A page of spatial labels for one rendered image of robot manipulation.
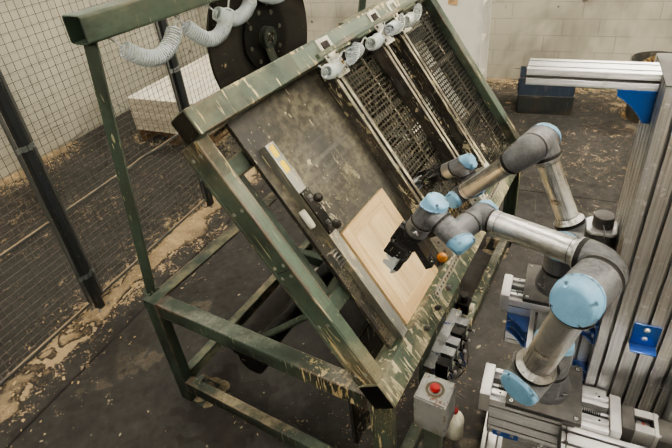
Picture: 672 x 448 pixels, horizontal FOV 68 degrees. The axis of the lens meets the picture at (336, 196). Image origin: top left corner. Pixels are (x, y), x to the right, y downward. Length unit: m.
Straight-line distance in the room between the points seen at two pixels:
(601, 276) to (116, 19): 1.71
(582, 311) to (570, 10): 5.88
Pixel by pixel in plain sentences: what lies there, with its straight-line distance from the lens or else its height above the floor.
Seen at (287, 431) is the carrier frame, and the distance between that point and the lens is 2.80.
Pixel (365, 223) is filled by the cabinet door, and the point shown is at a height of 1.25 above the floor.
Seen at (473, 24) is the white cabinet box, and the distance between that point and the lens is 5.64.
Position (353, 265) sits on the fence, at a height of 1.21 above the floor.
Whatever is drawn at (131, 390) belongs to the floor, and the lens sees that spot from 3.49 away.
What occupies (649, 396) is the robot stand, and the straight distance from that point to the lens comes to 2.07.
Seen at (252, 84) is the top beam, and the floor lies 1.89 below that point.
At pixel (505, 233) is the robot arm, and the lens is 1.53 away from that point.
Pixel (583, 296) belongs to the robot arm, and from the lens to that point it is 1.29.
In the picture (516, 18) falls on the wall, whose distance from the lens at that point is 7.02.
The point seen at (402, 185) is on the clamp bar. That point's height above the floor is 1.26.
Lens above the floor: 2.51
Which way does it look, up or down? 32 degrees down
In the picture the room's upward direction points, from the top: 6 degrees counter-clockwise
